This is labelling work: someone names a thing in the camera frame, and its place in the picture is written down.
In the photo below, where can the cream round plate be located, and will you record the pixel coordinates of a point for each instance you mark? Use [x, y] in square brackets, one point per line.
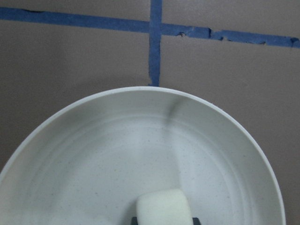
[88, 163]

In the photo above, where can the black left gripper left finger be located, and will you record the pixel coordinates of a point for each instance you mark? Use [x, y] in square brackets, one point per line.
[134, 221]

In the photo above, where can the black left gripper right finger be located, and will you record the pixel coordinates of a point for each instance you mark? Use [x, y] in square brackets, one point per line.
[196, 221]

